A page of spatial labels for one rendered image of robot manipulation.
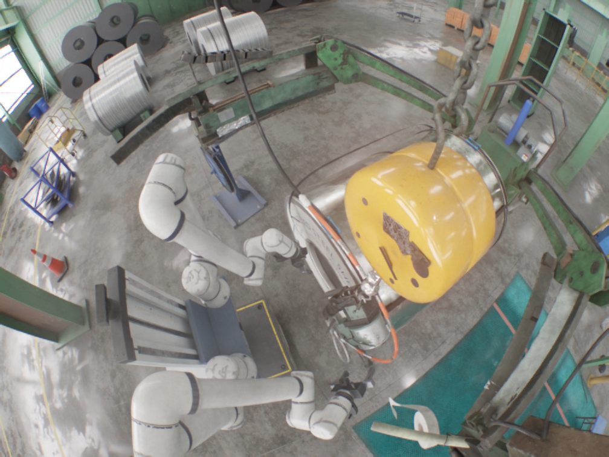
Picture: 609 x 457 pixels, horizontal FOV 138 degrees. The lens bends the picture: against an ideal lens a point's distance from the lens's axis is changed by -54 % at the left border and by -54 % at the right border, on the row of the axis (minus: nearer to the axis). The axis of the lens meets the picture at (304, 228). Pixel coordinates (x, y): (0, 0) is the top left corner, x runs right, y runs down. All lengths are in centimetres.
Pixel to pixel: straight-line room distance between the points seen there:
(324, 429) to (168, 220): 84
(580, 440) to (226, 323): 149
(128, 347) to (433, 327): 244
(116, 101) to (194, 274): 466
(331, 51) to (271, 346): 206
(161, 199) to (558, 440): 114
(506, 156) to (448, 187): 301
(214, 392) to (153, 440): 21
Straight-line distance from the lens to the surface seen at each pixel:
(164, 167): 88
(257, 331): 218
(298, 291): 252
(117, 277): 96
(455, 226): 26
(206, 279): 126
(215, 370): 116
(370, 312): 100
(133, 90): 547
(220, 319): 148
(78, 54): 1189
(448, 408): 277
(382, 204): 27
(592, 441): 61
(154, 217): 81
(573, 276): 104
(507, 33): 524
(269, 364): 214
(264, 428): 259
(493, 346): 300
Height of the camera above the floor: 242
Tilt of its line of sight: 60 degrees down
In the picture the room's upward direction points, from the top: 9 degrees counter-clockwise
